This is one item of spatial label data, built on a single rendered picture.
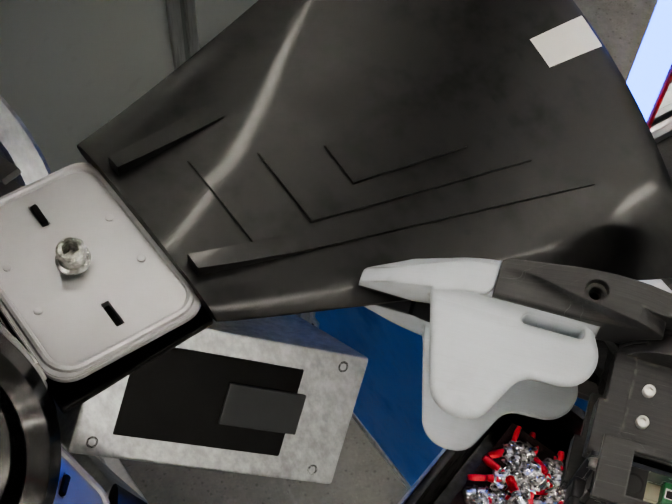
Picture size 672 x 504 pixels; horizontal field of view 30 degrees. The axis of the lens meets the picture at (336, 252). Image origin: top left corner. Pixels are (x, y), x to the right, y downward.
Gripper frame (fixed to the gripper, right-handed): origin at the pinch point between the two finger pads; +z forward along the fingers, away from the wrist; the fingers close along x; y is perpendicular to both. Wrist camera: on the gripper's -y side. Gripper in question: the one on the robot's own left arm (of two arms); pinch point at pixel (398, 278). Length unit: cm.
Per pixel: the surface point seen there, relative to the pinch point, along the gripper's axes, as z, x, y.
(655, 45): -8.7, 12.1, -22.4
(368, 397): 6, 99, -26
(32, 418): 9.8, -5.1, 10.6
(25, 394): 10.2, -5.7, 10.0
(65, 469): 11.4, 6.5, 9.8
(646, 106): -9.4, 16.5, -21.4
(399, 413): 2, 93, -23
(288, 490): 14, 120, -17
